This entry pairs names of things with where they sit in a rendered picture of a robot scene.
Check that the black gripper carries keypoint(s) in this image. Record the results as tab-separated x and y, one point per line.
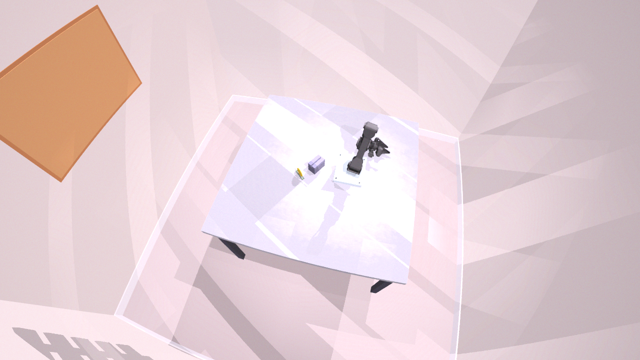
379	146

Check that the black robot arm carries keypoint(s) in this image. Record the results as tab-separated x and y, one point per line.
356	165

